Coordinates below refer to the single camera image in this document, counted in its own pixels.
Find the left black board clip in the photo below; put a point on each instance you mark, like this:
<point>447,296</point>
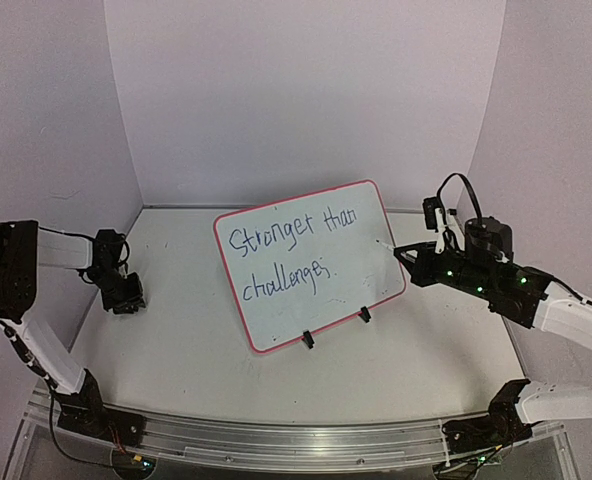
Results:
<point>308,339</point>

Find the aluminium front rail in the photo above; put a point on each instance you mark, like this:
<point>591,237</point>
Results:
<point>170,446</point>

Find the pink framed whiteboard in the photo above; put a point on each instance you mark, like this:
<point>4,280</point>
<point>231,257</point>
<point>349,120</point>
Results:
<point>309,262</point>

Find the white marker pen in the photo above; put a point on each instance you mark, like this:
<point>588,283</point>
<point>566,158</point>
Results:
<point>388,247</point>

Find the right black board clip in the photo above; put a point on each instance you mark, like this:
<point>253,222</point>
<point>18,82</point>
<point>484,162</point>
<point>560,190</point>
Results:
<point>365,314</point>

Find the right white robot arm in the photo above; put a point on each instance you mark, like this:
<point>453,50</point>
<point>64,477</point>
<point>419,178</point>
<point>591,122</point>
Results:
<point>480,264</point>

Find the black board clip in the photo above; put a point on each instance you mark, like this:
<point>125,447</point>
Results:
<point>365,314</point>
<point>308,339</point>

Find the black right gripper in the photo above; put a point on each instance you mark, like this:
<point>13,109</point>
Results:
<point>439,267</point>

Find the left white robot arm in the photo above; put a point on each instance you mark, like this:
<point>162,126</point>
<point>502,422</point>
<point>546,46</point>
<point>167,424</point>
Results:
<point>99,260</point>

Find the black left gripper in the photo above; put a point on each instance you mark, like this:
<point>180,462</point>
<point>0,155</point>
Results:
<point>133,296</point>

